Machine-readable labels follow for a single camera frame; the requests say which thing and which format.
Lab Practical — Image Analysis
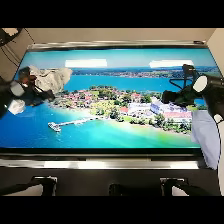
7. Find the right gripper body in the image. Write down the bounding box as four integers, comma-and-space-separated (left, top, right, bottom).
161, 88, 188, 106

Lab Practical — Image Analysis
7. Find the light blue garment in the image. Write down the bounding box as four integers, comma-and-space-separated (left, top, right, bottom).
190, 109, 222, 171

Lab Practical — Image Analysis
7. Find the beige garment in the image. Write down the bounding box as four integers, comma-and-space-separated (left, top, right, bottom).
29, 65, 73, 95

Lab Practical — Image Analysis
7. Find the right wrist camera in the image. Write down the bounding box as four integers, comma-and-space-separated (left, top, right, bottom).
181, 63, 198, 82

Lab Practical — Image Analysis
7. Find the silver frame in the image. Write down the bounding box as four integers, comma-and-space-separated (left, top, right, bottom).
0, 40, 214, 197

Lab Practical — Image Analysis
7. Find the black cable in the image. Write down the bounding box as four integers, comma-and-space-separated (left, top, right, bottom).
0, 44, 22, 68

